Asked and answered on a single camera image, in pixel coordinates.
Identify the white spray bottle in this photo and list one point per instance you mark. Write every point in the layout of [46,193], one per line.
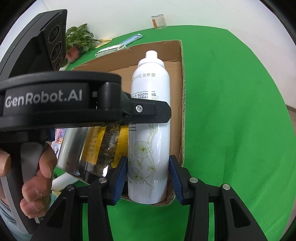
[149,144]

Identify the grey left jacket sleeve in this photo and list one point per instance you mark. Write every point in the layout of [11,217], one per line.
[10,222]

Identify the brown cardboard box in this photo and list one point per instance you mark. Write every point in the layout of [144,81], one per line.
[124,63]

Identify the colourful printed box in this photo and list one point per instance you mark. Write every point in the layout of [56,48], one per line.
[56,144]

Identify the potted green plant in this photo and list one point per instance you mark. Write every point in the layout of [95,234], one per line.
[79,40]

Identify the white handheld fan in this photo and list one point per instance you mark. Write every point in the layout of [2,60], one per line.
[59,183]

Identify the light blue packet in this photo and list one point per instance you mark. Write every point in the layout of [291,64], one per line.
[131,39]

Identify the person's left hand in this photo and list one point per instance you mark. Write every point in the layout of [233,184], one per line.
[36,191]

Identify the silver metal cylinder can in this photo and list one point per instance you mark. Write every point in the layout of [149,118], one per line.
[73,152]

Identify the green table cloth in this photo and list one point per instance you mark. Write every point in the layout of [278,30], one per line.
[237,127]

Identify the yellow cloth by plant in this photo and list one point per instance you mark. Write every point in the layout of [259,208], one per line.
[105,41]

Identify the small clear jar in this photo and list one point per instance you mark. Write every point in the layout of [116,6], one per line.
[159,21]

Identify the white green carton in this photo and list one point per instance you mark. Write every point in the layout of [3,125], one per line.
[109,50]

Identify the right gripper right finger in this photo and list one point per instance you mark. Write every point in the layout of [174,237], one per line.
[232,219]

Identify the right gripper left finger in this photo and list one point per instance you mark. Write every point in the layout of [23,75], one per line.
[64,219]

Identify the yellow labelled jar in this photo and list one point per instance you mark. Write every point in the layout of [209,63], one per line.
[104,147]

